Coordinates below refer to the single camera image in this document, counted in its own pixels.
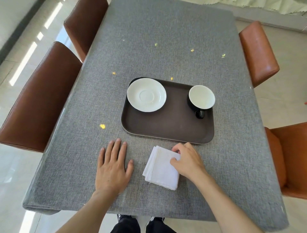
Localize pale sheer curtain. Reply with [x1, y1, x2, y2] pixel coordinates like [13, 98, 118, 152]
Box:
[249, 0, 307, 15]

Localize grey woven tablecloth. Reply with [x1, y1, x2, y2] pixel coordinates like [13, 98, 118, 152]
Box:
[22, 0, 289, 232]

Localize person's right forearm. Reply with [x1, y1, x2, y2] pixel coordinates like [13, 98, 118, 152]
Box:
[186, 169, 263, 233]

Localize black cup white inside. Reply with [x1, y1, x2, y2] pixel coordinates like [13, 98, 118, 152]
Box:
[187, 85, 216, 119]

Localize person's left forearm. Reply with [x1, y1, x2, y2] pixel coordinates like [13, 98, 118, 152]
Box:
[56, 188, 125, 233]

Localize person's right hand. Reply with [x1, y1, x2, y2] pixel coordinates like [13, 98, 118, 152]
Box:
[170, 142, 209, 181]

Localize white saucer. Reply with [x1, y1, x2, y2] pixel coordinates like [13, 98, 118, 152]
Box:
[127, 77, 167, 112]

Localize black trousers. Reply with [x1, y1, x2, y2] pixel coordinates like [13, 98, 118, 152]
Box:
[116, 217, 177, 233]

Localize white cloth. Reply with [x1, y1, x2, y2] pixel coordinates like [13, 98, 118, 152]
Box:
[142, 145, 181, 191]

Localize brown leather chair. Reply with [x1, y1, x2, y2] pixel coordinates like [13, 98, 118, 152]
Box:
[0, 41, 83, 153]
[63, 0, 109, 63]
[264, 122, 307, 200]
[239, 21, 280, 88]

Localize person's left hand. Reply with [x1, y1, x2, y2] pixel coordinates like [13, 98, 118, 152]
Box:
[95, 138, 134, 195]

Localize dark brown serving tray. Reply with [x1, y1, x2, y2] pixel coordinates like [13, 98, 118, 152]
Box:
[121, 77, 214, 145]

